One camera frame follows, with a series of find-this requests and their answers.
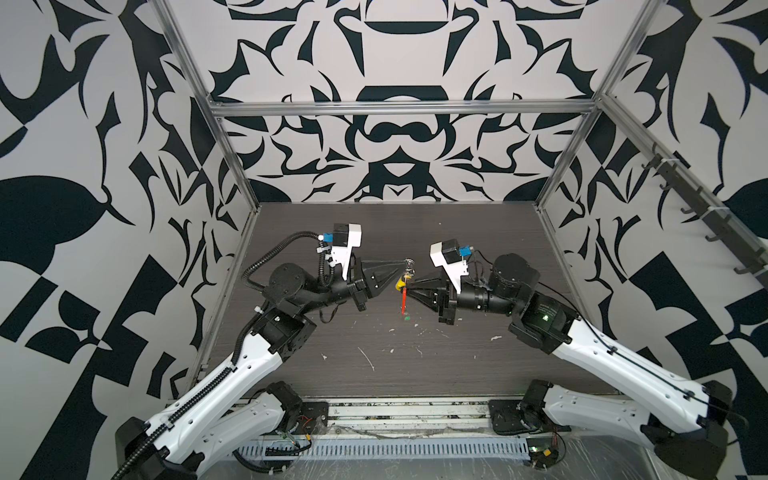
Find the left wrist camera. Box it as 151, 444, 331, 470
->
317, 223, 362, 280

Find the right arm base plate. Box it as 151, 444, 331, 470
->
488, 399, 541, 436

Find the wall hook rack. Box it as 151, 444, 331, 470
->
640, 143, 767, 286

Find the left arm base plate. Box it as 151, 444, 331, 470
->
285, 401, 329, 435

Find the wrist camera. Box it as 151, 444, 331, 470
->
317, 223, 362, 280
429, 239, 474, 293

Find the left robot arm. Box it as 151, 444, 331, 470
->
113, 259, 413, 479

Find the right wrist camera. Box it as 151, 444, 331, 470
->
429, 239, 474, 293

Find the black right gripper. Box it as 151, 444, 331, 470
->
407, 266, 525, 327

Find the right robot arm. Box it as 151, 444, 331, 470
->
396, 254, 733, 479

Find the black corrugated cable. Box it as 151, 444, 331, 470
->
241, 231, 322, 292

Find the small circuit board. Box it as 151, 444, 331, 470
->
526, 435, 566, 470

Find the slotted cable duct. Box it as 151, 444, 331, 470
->
239, 437, 529, 461

